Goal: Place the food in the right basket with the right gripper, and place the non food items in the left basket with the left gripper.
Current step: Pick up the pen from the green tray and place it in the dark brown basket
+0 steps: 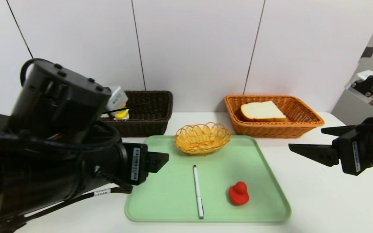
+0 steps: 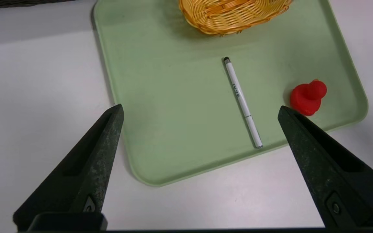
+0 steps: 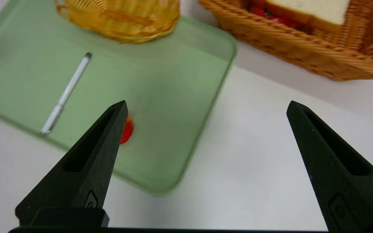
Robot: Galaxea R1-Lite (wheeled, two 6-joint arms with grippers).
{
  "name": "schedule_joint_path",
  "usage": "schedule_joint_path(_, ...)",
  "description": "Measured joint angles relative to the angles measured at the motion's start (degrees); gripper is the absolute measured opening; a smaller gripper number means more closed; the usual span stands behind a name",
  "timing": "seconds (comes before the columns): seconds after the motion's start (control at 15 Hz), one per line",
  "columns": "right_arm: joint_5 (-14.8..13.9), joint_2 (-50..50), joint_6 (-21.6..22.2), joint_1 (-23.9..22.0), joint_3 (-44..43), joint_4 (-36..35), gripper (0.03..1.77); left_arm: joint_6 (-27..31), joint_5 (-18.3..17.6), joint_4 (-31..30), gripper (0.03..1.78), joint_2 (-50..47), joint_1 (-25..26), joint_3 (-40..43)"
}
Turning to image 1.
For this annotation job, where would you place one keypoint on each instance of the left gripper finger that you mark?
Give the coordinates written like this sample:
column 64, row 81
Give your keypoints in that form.
column 157, row 160

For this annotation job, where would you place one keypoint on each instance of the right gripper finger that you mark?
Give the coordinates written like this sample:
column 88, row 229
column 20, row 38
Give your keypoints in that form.
column 319, row 154
column 338, row 130

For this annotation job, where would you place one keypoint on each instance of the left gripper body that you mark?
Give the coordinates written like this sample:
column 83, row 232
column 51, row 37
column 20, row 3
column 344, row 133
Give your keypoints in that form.
column 137, row 164

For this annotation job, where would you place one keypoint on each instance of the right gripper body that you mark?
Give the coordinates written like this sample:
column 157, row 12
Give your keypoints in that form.
column 354, row 156

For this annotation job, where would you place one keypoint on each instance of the yellow chick toy car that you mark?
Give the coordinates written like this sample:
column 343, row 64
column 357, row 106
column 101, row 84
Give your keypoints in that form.
column 121, row 115

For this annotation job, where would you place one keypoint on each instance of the toast bread slice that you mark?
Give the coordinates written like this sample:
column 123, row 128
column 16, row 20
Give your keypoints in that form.
column 262, row 111

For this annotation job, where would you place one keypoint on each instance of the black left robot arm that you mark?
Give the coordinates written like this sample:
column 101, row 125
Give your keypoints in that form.
column 44, row 106

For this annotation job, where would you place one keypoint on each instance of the dark brown wicker basket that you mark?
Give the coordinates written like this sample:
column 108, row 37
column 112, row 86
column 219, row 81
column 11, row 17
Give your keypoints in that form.
column 151, row 123

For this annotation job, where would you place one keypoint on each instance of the small yellow wicker basket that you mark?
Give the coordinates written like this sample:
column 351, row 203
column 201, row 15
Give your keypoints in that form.
column 202, row 139

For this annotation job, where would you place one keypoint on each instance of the orange wicker basket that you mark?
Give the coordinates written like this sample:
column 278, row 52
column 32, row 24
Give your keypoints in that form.
column 270, row 129

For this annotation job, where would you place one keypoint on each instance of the white pen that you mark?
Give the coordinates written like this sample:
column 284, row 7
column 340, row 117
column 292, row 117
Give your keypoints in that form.
column 198, row 191

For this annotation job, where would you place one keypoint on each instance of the thin black zip tie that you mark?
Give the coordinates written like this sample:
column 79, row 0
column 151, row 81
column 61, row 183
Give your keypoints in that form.
column 128, row 107

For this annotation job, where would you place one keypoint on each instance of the light green plastic tray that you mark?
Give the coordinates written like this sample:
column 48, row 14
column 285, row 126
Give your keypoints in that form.
column 238, row 161

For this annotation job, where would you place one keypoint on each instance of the red rubber duck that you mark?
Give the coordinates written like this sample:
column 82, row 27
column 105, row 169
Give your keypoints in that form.
column 238, row 195

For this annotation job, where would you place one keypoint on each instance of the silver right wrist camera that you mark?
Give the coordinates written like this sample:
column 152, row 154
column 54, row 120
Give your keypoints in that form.
column 366, row 89

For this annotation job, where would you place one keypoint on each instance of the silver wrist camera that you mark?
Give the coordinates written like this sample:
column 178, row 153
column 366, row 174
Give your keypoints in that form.
column 366, row 89
column 117, row 98

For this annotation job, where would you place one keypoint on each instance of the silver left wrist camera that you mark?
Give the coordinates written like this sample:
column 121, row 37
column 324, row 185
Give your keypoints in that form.
column 117, row 98

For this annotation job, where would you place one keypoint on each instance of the black wall fitting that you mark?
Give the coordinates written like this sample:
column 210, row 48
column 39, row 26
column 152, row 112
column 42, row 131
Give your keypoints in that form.
column 368, row 52

